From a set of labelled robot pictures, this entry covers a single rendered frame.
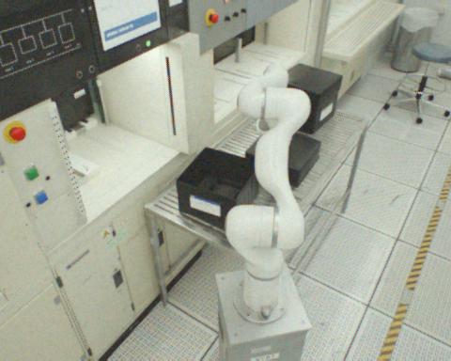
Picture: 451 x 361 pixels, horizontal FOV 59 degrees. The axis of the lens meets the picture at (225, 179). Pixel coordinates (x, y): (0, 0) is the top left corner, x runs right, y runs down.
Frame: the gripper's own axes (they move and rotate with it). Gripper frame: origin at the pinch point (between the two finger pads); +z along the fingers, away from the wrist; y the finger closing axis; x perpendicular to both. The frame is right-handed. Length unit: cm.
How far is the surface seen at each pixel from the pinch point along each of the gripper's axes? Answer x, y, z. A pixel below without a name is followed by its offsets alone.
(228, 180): 27.0, 13.3, -14.4
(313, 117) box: -21.9, -2.5, 24.9
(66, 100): 20, 92, -46
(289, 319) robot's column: 64, -40, -46
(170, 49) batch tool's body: -13, 40, -55
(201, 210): 43, 12, -33
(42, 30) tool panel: 8, 42, -109
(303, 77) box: -41.7, 11.0, 23.8
